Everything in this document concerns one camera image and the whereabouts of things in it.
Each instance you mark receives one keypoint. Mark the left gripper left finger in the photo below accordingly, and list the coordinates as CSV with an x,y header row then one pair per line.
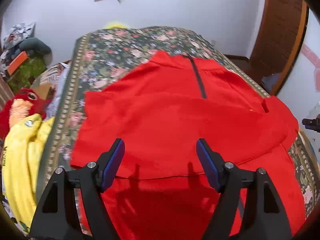
x,y
56,215

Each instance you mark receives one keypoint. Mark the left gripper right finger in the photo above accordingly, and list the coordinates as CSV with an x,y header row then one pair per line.
x,y
264,216

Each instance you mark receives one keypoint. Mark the red zip jacket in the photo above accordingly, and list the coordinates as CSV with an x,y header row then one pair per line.
x,y
160,110

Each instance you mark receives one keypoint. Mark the crumpled grey clothes pile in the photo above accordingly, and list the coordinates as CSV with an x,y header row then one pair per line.
x,y
17,34

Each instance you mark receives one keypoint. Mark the white sliding wardrobe door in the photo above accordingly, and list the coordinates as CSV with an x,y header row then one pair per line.
x,y
301,90

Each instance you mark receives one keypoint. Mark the yellow garment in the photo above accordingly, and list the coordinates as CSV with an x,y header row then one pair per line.
x,y
23,150

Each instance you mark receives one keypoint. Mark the wooden wardrobe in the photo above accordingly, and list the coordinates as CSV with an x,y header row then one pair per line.
x,y
278,42

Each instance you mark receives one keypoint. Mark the red plush toy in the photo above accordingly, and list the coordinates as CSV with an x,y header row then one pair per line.
x,y
25,103

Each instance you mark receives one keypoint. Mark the striped curtain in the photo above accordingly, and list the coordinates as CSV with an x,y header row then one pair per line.
x,y
5,93

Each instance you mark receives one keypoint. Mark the orange box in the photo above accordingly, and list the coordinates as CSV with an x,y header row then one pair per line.
x,y
17,62

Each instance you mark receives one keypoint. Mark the floral bed cover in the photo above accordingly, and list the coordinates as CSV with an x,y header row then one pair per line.
x,y
102,57

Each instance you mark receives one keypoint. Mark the dark grey cushion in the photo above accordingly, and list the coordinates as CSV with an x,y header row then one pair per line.
x,y
36,45

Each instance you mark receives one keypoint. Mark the yellow curved object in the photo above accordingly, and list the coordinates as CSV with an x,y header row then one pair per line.
x,y
115,25

